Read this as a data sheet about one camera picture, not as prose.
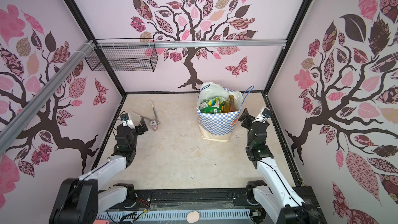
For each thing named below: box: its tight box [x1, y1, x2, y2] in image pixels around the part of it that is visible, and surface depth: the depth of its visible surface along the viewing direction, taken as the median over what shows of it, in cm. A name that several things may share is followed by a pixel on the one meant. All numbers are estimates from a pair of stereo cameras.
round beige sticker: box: [186, 211, 200, 224], surface depth 70 cm
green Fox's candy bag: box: [199, 95, 226, 114], surface depth 91 cm
